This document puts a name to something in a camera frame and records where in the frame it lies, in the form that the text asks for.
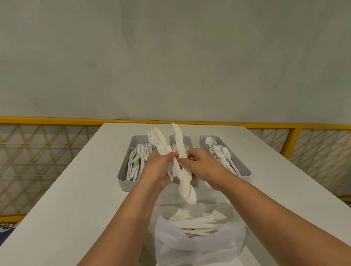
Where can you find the person's right forearm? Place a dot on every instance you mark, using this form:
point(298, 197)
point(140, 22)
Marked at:
point(282, 222)

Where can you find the grey tray with knives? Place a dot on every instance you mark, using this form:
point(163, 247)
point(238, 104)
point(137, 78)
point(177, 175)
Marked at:
point(187, 141)

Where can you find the person's left forearm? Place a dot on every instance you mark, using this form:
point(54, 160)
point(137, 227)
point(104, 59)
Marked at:
point(121, 234)

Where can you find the pile of white spoons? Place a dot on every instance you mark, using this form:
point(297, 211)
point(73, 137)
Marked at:
point(222, 154)

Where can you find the clear plastic bag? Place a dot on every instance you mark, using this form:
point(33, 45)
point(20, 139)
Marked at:
point(196, 248)

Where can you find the heap of mixed white cutlery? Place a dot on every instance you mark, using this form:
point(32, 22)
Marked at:
point(193, 222)

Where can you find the grey tray with forks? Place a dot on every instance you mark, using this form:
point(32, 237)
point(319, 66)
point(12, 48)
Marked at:
point(122, 179)

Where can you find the white plastic spoon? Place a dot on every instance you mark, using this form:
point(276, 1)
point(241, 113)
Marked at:
point(187, 192)

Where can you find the yellow mesh railing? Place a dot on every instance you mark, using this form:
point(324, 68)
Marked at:
point(48, 122)

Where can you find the person's right thumb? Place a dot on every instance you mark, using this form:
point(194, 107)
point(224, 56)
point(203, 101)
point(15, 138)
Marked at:
point(185, 163)

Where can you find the white plastic fork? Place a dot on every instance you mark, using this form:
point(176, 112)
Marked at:
point(157, 139)

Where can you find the person's left hand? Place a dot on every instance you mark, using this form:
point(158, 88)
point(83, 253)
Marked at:
point(153, 169)

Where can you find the pile of white forks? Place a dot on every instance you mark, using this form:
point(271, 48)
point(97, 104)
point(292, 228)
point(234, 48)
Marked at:
point(135, 164)

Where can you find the white plastic knife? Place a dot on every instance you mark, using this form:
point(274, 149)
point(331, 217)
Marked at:
point(180, 142)

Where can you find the person's right hand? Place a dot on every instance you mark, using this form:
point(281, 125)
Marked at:
point(204, 167)

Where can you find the grey tray with spoons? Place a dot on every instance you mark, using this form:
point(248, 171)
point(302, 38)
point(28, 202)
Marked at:
point(242, 169)

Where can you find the person's left thumb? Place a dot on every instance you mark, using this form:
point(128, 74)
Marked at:
point(168, 155)

